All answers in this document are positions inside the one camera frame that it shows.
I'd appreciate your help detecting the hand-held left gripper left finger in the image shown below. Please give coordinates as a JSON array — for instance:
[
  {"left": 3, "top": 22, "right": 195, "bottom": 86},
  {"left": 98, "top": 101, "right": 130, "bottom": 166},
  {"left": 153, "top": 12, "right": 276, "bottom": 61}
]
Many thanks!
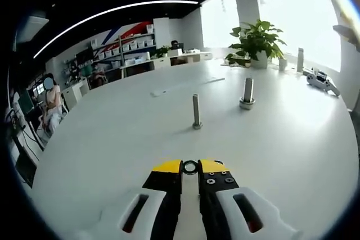
[{"left": 116, "top": 159, "right": 183, "bottom": 240}]

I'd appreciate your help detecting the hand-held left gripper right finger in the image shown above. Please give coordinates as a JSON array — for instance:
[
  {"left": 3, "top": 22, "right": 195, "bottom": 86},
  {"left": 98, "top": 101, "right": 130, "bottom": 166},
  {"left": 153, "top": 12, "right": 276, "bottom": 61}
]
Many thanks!
[{"left": 197, "top": 159, "right": 285, "bottom": 240}]

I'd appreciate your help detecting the small metal washer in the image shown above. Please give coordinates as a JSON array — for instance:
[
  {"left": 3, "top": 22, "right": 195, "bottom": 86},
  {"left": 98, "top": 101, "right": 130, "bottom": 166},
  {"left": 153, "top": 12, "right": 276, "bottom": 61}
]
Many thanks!
[{"left": 182, "top": 160, "right": 200, "bottom": 174}]

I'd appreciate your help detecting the thin threaded stud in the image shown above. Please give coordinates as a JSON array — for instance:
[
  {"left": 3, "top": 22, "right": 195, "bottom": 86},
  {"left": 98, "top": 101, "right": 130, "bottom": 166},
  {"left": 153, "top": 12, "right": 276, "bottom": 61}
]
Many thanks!
[{"left": 191, "top": 93, "right": 203, "bottom": 130}]

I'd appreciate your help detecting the thick threaded stud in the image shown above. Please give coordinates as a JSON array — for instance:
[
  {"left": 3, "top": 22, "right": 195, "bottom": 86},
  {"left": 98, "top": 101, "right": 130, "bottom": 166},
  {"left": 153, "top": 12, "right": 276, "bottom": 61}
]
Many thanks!
[{"left": 238, "top": 77, "right": 257, "bottom": 110}]

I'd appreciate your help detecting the white tall bottle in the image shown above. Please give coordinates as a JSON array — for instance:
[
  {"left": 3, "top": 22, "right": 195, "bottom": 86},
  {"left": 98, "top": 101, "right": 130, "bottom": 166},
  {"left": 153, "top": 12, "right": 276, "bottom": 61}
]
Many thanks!
[{"left": 296, "top": 48, "right": 305, "bottom": 73}]

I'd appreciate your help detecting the white game controller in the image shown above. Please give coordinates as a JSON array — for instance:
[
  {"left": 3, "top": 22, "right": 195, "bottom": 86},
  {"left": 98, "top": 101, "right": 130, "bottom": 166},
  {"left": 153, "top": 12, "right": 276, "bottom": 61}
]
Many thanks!
[{"left": 305, "top": 73, "right": 341, "bottom": 97}]

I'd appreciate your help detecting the green potted plant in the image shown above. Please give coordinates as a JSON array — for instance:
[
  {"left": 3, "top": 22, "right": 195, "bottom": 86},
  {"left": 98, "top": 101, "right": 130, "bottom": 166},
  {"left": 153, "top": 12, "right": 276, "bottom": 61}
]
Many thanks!
[{"left": 224, "top": 19, "right": 287, "bottom": 66}]

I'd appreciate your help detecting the white plant pot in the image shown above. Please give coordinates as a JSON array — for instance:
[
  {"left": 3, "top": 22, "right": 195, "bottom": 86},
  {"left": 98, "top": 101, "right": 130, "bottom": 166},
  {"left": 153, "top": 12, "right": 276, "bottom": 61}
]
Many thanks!
[{"left": 251, "top": 51, "right": 268, "bottom": 69}]

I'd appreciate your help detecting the white power strip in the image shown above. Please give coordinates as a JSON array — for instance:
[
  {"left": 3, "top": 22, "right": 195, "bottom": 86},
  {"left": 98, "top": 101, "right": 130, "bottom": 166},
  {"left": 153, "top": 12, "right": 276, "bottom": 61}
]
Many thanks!
[{"left": 150, "top": 76, "right": 226, "bottom": 97}]

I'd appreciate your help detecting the white office desk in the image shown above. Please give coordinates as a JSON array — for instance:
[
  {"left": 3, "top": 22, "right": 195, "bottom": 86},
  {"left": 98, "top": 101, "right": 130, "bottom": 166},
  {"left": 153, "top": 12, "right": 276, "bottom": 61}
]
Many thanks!
[{"left": 119, "top": 51, "right": 212, "bottom": 79}]

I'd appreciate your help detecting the white cabinet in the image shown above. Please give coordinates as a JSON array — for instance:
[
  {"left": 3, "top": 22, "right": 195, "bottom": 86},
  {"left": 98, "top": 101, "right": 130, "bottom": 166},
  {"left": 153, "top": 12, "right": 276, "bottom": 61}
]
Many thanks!
[{"left": 61, "top": 78, "right": 91, "bottom": 111}]

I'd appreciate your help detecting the metal storage shelf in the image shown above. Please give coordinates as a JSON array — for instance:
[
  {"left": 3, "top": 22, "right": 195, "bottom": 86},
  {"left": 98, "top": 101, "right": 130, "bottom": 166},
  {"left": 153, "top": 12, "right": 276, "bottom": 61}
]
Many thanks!
[{"left": 91, "top": 31, "right": 157, "bottom": 71}]

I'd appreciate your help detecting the row of white storage bins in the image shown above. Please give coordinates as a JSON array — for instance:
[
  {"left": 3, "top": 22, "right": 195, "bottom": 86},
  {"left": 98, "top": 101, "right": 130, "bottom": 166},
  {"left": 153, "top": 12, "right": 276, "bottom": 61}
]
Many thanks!
[{"left": 97, "top": 39, "right": 155, "bottom": 58}]

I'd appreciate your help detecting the green board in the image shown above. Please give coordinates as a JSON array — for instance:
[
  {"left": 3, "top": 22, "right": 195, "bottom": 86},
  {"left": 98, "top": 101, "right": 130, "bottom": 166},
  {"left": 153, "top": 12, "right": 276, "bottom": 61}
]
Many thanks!
[{"left": 18, "top": 88, "right": 36, "bottom": 116}]

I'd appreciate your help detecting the long ceiling light strip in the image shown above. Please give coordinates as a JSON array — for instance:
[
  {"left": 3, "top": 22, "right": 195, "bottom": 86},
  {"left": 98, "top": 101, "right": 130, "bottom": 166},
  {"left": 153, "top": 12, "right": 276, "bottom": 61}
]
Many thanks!
[{"left": 33, "top": 0, "right": 199, "bottom": 59}]

